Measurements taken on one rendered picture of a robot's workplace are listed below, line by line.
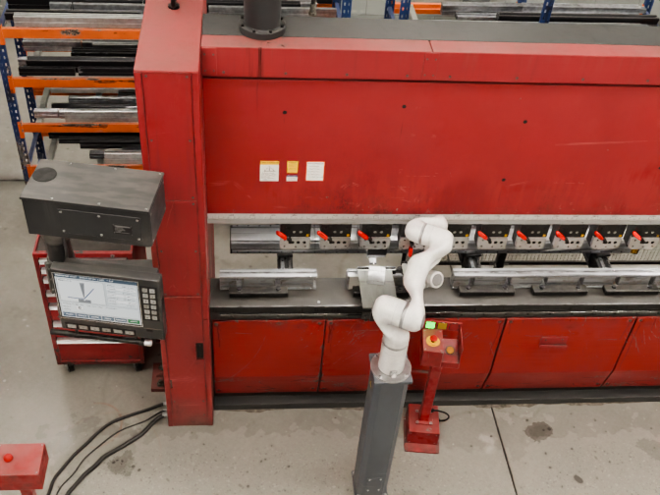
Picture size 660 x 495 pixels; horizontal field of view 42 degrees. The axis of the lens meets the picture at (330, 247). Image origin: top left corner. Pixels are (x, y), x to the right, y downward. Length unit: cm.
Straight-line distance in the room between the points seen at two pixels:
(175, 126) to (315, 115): 63
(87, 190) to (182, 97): 52
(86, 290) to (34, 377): 178
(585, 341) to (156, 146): 263
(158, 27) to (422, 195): 144
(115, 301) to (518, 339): 226
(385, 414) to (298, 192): 113
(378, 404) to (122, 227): 150
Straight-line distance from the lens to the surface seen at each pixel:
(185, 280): 412
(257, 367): 475
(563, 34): 397
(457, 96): 381
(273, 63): 361
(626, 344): 510
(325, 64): 362
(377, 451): 440
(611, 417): 545
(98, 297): 366
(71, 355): 516
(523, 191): 422
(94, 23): 563
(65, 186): 345
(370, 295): 431
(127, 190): 339
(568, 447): 522
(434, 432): 492
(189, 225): 388
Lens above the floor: 406
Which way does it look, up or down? 42 degrees down
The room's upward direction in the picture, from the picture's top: 5 degrees clockwise
